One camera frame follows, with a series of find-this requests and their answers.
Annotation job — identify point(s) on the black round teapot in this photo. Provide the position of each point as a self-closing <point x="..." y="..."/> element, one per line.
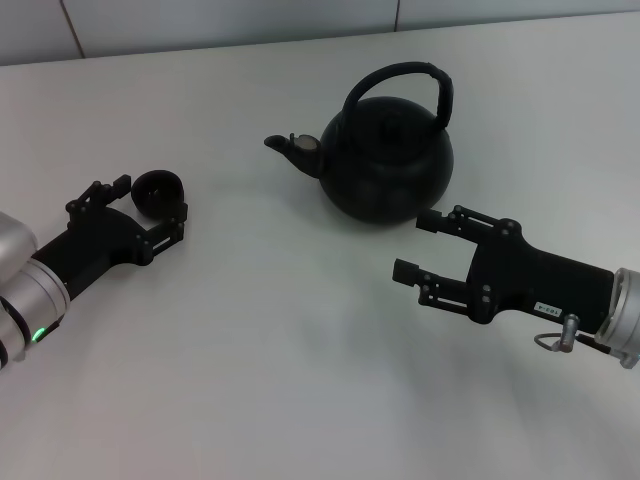
<point x="390" y="165"/>

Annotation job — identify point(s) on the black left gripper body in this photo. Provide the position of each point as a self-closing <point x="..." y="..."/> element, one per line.
<point x="100" y="240"/>

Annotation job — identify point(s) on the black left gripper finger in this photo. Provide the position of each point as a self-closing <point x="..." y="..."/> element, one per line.
<point x="175" y="227"/>
<point x="122" y="184"/>

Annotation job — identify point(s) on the dark small teacup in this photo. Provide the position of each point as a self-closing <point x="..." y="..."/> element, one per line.
<point x="157" y="192"/>

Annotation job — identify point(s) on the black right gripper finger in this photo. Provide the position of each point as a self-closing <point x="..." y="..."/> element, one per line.
<point x="430" y="221"/>
<point x="405" y="270"/>

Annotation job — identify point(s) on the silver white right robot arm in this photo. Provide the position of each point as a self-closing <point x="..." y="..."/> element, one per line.
<point x="625" y="310"/>

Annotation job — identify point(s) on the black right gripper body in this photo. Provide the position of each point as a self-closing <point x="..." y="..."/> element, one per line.
<point x="535" y="280"/>

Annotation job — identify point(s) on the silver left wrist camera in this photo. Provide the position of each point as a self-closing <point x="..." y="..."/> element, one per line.
<point x="15" y="240"/>

